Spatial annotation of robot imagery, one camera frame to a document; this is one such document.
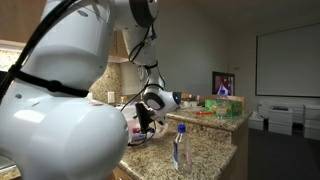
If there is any white projection screen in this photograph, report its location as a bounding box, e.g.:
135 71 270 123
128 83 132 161
255 22 320 99

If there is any wooden drawer front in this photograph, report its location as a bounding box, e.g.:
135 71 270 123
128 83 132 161
112 166 134 180

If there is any white wall outlet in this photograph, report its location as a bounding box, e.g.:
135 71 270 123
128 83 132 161
107 91 116 104

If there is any white box with dark lid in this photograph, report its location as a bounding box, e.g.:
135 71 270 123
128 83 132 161
268 105 294 125

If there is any under-cabinet light strip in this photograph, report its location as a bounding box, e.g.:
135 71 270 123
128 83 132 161
0 39 130 64

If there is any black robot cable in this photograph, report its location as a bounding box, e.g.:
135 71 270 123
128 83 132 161
0 0 168 148

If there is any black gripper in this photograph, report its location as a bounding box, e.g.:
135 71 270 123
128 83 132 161
134 102 157 136

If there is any white cardboard box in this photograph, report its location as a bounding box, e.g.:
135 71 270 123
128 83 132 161
303 119 320 141
268 121 294 136
303 103 320 122
248 111 266 131

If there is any green cardboard box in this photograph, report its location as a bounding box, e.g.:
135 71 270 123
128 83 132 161
204 98 244 118

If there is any tall clear water bottle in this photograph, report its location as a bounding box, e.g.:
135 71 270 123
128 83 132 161
215 90 230 120

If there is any translucent white plastic bag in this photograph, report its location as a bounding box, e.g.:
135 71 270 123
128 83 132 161
116 103 169 145

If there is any wooden cabinet door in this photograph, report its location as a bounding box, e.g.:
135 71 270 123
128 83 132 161
0 0 47 45
109 30 129 60

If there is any flat screen television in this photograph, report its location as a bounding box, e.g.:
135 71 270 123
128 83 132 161
212 71 236 97

